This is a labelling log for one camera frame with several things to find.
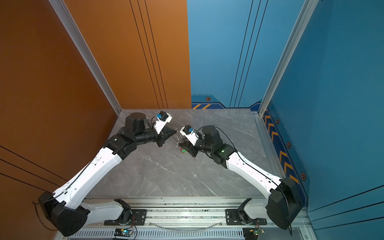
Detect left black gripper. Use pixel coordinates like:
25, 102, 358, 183
134, 126, 177, 148

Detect bunch of coloured key tags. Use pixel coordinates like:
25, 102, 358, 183
179, 147, 188, 154

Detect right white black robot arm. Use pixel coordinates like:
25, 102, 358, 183
179, 125, 304, 231

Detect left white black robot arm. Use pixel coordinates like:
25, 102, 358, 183
36, 111, 177, 237

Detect left green circuit board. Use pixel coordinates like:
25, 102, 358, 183
113, 228, 135, 240

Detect green circuit board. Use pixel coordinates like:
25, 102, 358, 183
243, 228, 265, 240
113, 228, 135, 240

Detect right green circuit board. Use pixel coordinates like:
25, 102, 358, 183
243, 228, 265, 240

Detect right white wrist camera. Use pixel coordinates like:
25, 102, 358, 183
180, 125, 200, 146

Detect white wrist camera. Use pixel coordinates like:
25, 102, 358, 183
153, 111, 173, 134
180, 125, 200, 146

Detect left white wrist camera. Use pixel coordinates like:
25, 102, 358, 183
153, 111, 173, 134

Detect aluminium rail frame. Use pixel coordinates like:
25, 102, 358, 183
67, 197, 317, 240

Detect clear cable loop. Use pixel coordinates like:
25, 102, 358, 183
148, 221, 225, 232

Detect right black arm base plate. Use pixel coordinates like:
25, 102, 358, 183
225, 209, 268, 226

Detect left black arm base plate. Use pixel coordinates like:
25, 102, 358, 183
104, 209, 147, 226

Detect left aluminium corner post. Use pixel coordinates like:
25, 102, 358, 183
49, 0, 122, 115

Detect aluminium corner post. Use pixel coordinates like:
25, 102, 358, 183
49, 0, 122, 115
258, 0, 319, 117

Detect right aluminium corner post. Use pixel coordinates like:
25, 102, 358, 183
258, 0, 319, 117

